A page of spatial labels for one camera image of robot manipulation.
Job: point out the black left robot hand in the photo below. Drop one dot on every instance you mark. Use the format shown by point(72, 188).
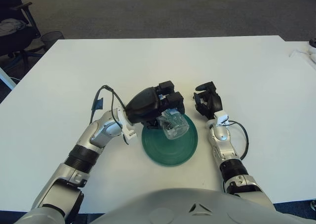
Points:
point(143, 105)

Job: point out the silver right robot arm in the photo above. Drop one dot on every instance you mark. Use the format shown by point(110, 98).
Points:
point(221, 135)

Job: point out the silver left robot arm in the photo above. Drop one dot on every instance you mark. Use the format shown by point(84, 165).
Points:
point(98, 135)

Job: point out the black mesh wastebasket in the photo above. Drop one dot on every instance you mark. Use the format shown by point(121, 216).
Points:
point(51, 37)

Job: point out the grey cloth on chair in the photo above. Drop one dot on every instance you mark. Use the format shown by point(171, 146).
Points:
point(11, 26)

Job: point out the black office chair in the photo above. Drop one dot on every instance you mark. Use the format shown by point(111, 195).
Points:
point(13, 43)

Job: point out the green round plate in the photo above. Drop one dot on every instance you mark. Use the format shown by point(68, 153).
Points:
point(170, 152)

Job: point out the clear bottle with blue cap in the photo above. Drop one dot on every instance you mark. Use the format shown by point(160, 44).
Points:
point(176, 128)

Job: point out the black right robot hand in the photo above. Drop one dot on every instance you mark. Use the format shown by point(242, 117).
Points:
point(212, 105)

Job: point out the grey robot torso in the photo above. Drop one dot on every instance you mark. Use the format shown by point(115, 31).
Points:
point(185, 209)

